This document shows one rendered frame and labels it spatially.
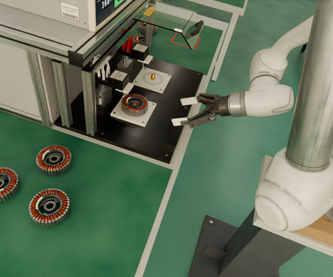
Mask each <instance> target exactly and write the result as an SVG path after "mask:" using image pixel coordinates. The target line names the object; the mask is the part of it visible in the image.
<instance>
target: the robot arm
mask: <svg viewBox="0 0 333 277"><path fill-rule="evenodd" d="M305 43H308V44H307V50H306V55H305V59H304V64H303V69H302V74H301V79H300V83H299V88H298V94H297V99H296V104H295V109H294V113H293V118H292V123H291V128H290V133H289V137H288V142H287V147H286V148H284V149H282V150H280V151H278V153H276V155H275V156H274V158H273V161H272V163H271V165H270V167H269V169H268V171H267V173H266V175H265V177H264V179H263V181H262V182H261V183H260V184H259V185H258V188H257V190H256V194H255V198H254V203H255V208H256V211H257V213H258V215H259V216H260V218H261V219H262V221H263V222H265V223H266V224H267V225H268V226H270V227H271V228H273V229H276V230H281V231H294V230H299V229H302V228H305V227H307V226H308V225H310V224H311V223H313V222H315V221H316V220H317V219H319V218H320V217H321V216H324V217H325V218H326V219H328V220H329V221H331V222H333V0H317V1H316V5H315V10H314V15H313V16H311V17H310V18H309V19H307V20H305V21H304V22H302V23H301V24H299V25H298V26H296V27H295V28H293V29H292V30H290V31H289V32H287V33H286V34H284V35H283V36H282V37H281V38H280V39H279V40H278V41H277V42H276V43H275V44H274V45H273V46H272V48H270V49H262V50H260V51H259V52H257V53H256V54H255V56H254V57H253V59H252V61H251V66H250V70H249V82H250V87H249V90H248V91H242V92H235V93H231V94H230V95H229V96H221V97H220V95H211V94H207V93H199V95H198V96H197V97H190V98H183V99H181V100H180V101H181V103H182V105H183V106H184V105H189V104H197V103H202V104H204V105H206V107H205V109H204V110H203V111H202V112H200V113H198V114H197V115H195V116H193V117H191V118H189V117H187V118H177V119H172V120H171V121H172V122H173V125H174V126H177V125H189V126H190V129H192V128H195V127H197V126H200V125H203V124H205V123H208V122H210V121H215V120H216V119H215V116H216V115H220V116H222V117H226V116H230V115H231V116H232V117H246V116H254V117H267V116H272V115H277V114H281V113H285V112H288V111H289V110H291V109H292V107H293V104H294V95H293V89H292V88H291V87H289V86H286V85H279V83H280V80H281V79H282V76H283V74H284V71H285V69H286V67H287V59H286V57H287V55H288V54H289V52H290V51H291V50H292V49H293V48H295V47H297V46H300V45H302V44H305ZM207 114H208V115H207Z"/></svg>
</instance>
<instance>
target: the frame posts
mask: <svg viewBox="0 0 333 277"><path fill-rule="evenodd" d="M134 22H135V20H134V19H132V20H131V21H130V22H129V23H128V24H127V27H126V29H128V28H129V27H130V26H131V25H132V24H133V23H134ZM153 26H154V25H151V24H147V23H146V33H145V42H144V46H147V47H149V55H150V51H151V43H152V34H153ZM52 65H53V71H54V78H55V85H56V89H57V95H58V102H59V109H60V115H61V119H62V125H63V126H65V125H66V126H67V127H70V126H71V124H73V116H72V111H71V102H70V93H69V85H68V76H67V70H66V68H65V65H64V62H61V61H59V60H56V59H52ZM81 71H82V85H83V93H84V107H85V122H86V133H87V134H89V133H91V135H92V136H94V134H95V132H97V118H96V88H95V68H94V67H91V66H89V65H85V66H84V68H82V69H81Z"/></svg>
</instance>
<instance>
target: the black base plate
mask: <svg viewBox="0 0 333 277"><path fill-rule="evenodd" d="M122 58H123V55H122V54H118V53H116V54H115V55H114V57H113V58H112V59H111V60H110V61H109V62H108V63H109V66H110V72H111V73H112V72H113V71H114V69H115V70H117V65H118V63H119V62H120V61H121V60H122ZM128 59H131V60H133V64H132V70H131V72H130V73H129V83H132V82H133V81H134V80H135V78H136V77H137V75H138V74H139V72H140V71H141V69H142V62H139V61H137V60H138V59H134V58H131V57H128ZM143 66H144V67H146V68H150V69H153V70H156V71H159V72H162V73H166V74H169V75H171V79H170V81H169V82H168V84H167V86H166V88H165V90H164V92H163V94H162V93H159V92H155V91H152V90H149V89H146V88H143V87H139V86H136V85H134V86H133V88H132V89H131V91H130V92H129V93H128V95H130V94H134V95H135V94H138V95H141V96H144V97H145V98H146V99H147V100H148V101H150V102H153V103H156V104H157V105H156V107H155V109H154V111H153V113H152V115H151V116H150V118H149V120H148V122H147V124H146V126H145V127H144V126H141V125H137V124H134V123H131V122H128V121H125V120H122V119H119V118H116V117H113V116H110V114H111V112H112V111H113V109H114V108H115V107H116V105H117V104H118V103H119V101H120V100H121V98H122V95H123V93H122V92H120V91H117V90H115V88H112V97H111V99H110V100H109V101H108V103H107V104H106V105H105V106H104V107H103V106H99V105H96V118H97V132H95V134H94V136H92V135H91V133H89V134H87V133H86V122H85V107H84V93H83V91H82V92H81V93H80V94H79V95H78V96H77V97H76V98H75V99H74V101H73V102H72V103H71V111H72V116H73V124H71V126H70V127H67V126H66V125H65V126H63V125H62V119H61V115H60V116H59V117H58V119H57V120H56V121H55V125H56V126H58V127H61V128H64V129H67V130H70V131H73V132H76V133H78V134H82V135H85V136H88V137H91V138H93V139H96V140H99V141H102V142H105V143H108V144H111V145H114V146H117V147H120V148H123V149H126V150H128V151H131V152H135V153H138V154H141V155H143V156H146V157H150V158H153V159H155V160H158V161H161V162H164V163H167V164H170V161H171V158H172V156H173V154H174V151H175V148H176V145H177V143H178V140H179V138H180V135H181V132H182V130H183V127H184V125H177V126H174V125H173V122H172V121H171V120H172V119H177V118H187V116H188V114H189V111H190V109H191V106H192V105H191V104H189V105H184V106H183V105H182V103H181V101H180V100H181V99H183V98H190V97H195V96H196V93H197V90H198V88H199V85H200V83H201V80H202V77H203V73H200V72H198V71H194V70H191V69H188V68H184V67H181V66H178V65H175V64H171V63H168V62H165V61H162V60H159V59H155V58H152V60H151V61H150V63H149V64H146V63H144V65H143Z"/></svg>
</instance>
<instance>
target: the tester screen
mask: <svg viewBox="0 0 333 277"><path fill-rule="evenodd" d="M103 1H104V0H96V18H97V15H98V14H100V13H101V12H103V11H104V10H105V9H106V8H108V7H109V6H110V5H111V4H113V8H112V9H111V10H110V11H109V12H107V13H106V14H105V15H104V16H102V17H101V18H100V19H99V20H97V24H98V23H99V22H100V21H101V20H102V19H104V18H105V17H106V16H107V15H108V14H109V13H111V12H112V11H113V10H114V9H115V8H117V7H118V6H119V5H121V4H122V2H124V1H125V0H123V1H122V2H121V3H120V4H118V5H117V6H116V7H114V6H115V0H110V4H109V5H107V6H106V7H105V8H103V9H102V2H103Z"/></svg>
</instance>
